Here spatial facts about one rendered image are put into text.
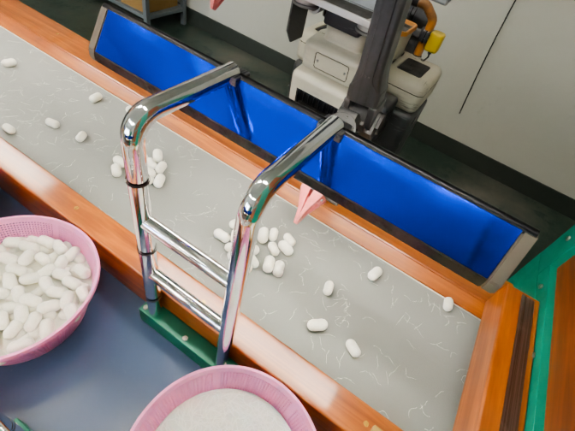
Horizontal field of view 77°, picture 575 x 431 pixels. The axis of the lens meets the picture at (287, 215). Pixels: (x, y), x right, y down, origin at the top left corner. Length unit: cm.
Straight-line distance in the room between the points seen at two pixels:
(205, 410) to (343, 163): 41
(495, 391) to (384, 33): 56
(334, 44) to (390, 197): 89
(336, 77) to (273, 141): 81
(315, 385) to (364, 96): 50
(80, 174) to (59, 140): 13
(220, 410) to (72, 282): 33
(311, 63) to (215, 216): 68
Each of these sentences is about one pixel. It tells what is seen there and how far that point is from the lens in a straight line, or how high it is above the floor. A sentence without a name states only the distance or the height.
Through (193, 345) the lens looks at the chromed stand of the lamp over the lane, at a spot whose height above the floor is 71.
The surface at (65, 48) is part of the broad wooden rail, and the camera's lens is 133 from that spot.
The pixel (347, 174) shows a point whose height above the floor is 108.
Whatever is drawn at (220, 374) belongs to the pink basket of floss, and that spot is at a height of 76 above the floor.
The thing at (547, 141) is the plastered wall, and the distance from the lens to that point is 270.
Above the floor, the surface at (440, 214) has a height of 109.
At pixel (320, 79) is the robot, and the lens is 125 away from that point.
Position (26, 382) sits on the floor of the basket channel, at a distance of 74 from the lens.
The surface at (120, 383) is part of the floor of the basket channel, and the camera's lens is 70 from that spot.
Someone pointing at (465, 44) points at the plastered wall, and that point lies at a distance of 257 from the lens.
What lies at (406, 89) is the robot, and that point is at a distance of 145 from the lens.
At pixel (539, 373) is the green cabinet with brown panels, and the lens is 68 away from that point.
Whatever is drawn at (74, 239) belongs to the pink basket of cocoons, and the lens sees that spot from 78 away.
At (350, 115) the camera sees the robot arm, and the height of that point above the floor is 102.
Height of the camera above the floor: 134
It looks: 46 degrees down
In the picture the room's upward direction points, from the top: 17 degrees clockwise
